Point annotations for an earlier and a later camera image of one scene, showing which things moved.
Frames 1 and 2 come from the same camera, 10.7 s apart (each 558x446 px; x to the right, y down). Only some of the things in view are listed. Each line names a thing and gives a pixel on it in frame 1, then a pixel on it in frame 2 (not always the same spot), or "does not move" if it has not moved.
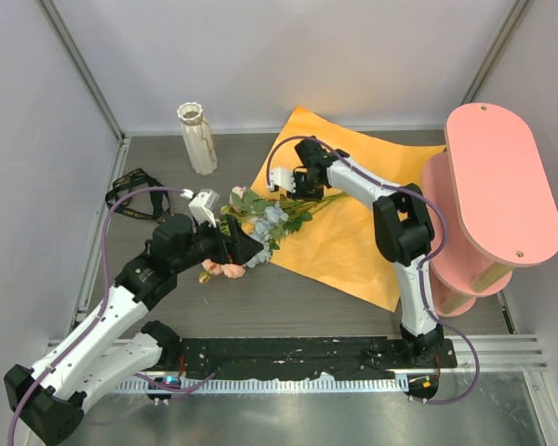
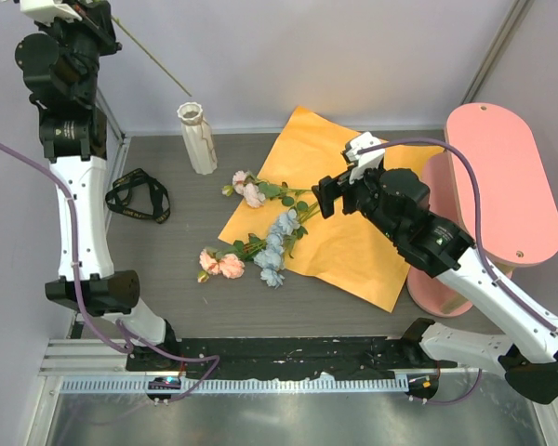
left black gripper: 236,248 to 98,23
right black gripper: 317,196 to 334,188
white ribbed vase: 199,135 does not move
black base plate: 298,357 does not move
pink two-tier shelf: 496,190 does not move
